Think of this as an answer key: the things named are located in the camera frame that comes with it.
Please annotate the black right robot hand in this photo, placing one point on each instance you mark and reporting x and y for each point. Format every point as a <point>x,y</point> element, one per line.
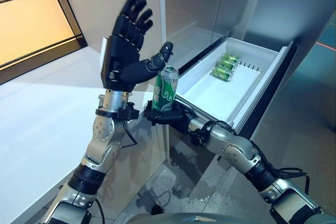
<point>178,119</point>

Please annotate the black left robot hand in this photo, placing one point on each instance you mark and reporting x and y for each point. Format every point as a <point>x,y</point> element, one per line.
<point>120,51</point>

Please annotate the tall green beer can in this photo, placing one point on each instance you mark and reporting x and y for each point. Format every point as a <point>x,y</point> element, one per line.
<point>165,90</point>

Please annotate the white fridge drawer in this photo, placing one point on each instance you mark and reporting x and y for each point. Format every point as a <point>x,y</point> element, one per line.
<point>210,93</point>

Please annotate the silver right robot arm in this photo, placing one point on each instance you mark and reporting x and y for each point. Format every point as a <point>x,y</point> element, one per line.
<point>236,150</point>

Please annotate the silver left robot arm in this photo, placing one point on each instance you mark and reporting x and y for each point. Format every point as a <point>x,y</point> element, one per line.
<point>102,140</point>

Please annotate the stainless steel fridge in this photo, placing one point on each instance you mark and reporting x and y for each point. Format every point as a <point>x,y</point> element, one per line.
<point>197,3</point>

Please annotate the tall white cabinet panel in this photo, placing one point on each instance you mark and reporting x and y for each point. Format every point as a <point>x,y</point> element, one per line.
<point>89,11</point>

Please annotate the small green drink can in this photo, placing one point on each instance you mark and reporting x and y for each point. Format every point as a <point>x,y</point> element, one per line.
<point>223,74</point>
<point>228,64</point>
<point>231,58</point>

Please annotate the grey robot torso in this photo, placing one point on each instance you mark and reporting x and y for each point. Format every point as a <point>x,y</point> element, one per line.
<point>183,218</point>

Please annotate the white counter cabinet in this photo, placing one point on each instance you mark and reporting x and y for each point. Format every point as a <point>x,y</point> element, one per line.
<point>39,124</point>

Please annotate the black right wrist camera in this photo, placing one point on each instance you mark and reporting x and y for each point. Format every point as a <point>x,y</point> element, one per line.
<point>200,137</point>

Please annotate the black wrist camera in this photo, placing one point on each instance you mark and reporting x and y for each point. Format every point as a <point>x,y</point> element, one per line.
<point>200,137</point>
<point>128,112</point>

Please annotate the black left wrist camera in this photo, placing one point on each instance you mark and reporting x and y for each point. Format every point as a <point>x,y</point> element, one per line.
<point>128,112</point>

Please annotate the amber window with dark frame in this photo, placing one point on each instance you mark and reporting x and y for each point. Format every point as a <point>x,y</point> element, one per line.
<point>29,22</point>

